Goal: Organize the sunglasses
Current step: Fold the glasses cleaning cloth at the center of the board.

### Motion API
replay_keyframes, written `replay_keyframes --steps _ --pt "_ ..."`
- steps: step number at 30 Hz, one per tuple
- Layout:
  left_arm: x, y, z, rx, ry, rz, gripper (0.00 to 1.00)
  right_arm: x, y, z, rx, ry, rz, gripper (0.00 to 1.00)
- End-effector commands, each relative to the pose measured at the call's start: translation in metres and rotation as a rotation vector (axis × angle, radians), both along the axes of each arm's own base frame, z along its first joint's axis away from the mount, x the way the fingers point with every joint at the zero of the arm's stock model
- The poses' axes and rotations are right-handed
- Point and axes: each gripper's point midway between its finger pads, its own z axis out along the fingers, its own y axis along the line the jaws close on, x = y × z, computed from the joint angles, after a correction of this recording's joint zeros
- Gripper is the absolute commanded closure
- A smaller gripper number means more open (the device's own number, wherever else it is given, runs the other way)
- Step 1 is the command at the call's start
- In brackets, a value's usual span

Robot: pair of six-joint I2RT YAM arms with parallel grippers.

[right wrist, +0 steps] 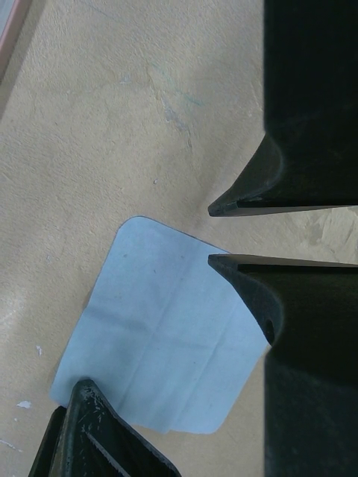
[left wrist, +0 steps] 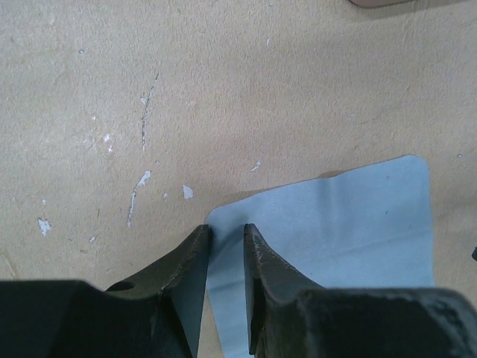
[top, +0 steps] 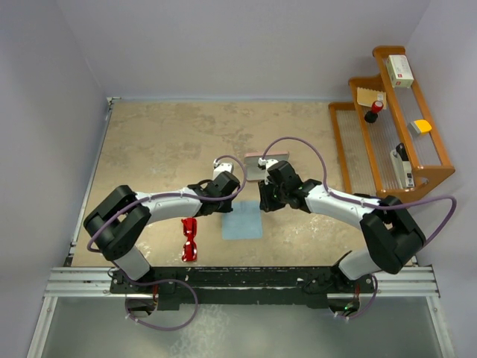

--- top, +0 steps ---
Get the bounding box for pink glasses case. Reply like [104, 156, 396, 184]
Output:
[244, 151, 290, 182]

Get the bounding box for blue cleaning cloth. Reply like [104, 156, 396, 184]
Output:
[221, 201, 263, 240]

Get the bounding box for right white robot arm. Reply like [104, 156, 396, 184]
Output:
[258, 159, 426, 292]

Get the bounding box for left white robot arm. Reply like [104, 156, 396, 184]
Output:
[83, 172, 240, 292]

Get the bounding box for red sunglasses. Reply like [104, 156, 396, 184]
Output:
[181, 218, 198, 263]

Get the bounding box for red black stamp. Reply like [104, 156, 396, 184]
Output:
[364, 101, 384, 123]

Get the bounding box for wooden tiered shelf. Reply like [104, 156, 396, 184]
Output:
[329, 45, 455, 202]

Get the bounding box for white black device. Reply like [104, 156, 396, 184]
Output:
[390, 143, 415, 189]

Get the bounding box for tan paper packet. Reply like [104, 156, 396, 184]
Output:
[356, 87, 387, 109]

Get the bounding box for yellow grey sponge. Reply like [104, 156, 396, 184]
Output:
[408, 119, 432, 136]

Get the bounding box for white red box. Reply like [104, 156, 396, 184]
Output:
[385, 54, 414, 88]

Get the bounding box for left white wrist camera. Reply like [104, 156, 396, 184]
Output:
[212, 159, 234, 180]

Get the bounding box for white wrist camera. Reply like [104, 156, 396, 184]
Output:
[212, 159, 234, 180]
[257, 157, 278, 170]

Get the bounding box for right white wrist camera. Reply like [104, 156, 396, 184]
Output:
[257, 157, 278, 170]

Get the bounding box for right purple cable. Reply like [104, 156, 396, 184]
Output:
[260, 136, 458, 321]

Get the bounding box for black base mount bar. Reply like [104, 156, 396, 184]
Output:
[110, 266, 373, 310]

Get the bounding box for aluminium frame rail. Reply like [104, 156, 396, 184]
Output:
[28, 266, 456, 357]

